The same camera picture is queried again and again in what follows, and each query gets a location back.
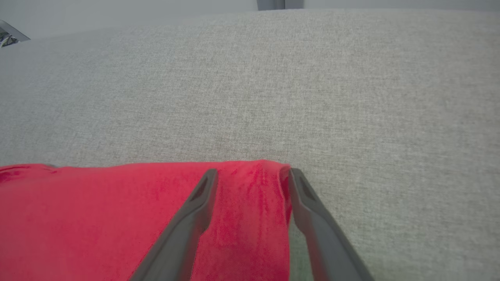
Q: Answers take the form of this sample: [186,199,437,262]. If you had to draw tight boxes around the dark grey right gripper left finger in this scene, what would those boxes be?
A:
[129,168,218,281]

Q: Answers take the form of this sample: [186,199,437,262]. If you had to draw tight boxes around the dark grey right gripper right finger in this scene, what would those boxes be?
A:
[288,168,375,281]

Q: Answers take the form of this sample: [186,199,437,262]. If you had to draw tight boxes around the red Bulls 23 shorts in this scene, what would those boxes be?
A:
[0,159,293,281]

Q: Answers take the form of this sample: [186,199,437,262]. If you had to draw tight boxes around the grey fabric sofa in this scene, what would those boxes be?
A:
[0,9,500,281]

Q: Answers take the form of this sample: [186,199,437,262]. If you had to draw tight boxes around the dark grey slanted metal bar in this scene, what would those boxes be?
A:
[0,20,30,48]

